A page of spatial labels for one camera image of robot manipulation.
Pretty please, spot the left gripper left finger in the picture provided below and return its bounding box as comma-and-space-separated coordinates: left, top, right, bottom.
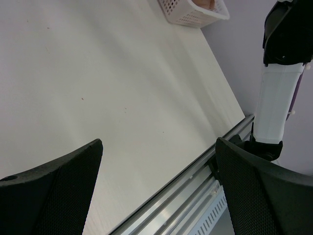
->
0, 139, 103, 235

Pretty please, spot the white slotted cable duct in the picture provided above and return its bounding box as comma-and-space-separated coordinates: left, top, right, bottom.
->
189, 189, 227, 235

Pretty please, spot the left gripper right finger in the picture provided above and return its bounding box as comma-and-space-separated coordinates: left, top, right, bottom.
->
215, 138, 313, 235

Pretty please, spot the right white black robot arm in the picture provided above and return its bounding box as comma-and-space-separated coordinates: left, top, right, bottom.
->
245, 0, 313, 161

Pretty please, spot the white plastic basket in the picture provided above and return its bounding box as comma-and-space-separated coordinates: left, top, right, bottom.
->
158, 0, 230, 28

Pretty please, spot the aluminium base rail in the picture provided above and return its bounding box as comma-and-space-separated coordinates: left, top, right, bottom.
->
107, 114, 255, 235

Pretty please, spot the pink bras pile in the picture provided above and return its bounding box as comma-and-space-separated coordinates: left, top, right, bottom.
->
193, 0, 216, 11

